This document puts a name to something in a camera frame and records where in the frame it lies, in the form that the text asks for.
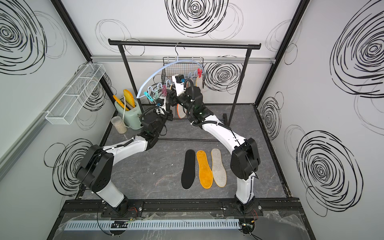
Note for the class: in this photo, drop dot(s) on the light blue clip hanger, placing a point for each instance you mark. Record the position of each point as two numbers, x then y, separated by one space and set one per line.
145 87

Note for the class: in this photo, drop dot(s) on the orange fuzzy insole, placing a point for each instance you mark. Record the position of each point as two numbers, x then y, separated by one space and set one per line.
205 172

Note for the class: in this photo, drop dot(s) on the grey felt yellow-edged insole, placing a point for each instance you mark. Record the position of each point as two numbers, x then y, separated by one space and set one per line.
219 172

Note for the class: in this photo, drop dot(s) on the mint green toaster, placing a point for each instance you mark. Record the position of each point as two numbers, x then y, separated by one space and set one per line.
131 117

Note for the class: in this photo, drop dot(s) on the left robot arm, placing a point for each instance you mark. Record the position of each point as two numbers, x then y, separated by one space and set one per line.
95 169

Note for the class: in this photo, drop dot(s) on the white knitted insole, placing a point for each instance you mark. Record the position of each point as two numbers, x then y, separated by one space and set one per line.
199 82

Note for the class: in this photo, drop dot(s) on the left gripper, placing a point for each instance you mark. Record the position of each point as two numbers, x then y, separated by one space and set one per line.
167 114

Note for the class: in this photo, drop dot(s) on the grey orange-edged insole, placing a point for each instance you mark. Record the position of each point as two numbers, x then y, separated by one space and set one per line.
181 111

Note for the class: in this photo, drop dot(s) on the grey black-backed insole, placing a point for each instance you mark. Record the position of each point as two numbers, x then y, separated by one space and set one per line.
188 174

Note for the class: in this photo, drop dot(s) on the white slotted cable duct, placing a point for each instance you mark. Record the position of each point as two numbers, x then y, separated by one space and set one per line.
106 225

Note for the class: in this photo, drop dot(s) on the translucent plastic cup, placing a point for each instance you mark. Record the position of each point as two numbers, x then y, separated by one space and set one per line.
119 125

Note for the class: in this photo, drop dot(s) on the purple clothespin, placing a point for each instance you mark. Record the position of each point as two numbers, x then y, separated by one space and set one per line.
164 90

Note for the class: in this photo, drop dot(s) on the black wire wall basket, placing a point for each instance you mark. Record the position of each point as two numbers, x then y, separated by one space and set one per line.
188 69

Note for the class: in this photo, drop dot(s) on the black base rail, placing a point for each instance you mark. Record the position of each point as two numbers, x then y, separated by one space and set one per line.
225 207

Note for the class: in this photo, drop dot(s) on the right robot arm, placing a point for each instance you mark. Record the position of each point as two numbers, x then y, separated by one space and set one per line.
245 158

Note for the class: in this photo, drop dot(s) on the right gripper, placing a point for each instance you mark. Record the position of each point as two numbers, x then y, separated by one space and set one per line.
174 97

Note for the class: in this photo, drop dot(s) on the yellow toast slice leaning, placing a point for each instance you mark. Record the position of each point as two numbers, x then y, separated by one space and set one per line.
120 103

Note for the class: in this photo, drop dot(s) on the teal clothespin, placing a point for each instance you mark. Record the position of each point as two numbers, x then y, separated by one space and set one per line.
149 97

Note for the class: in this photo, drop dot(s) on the black garment rack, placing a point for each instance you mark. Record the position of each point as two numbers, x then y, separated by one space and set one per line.
194 104

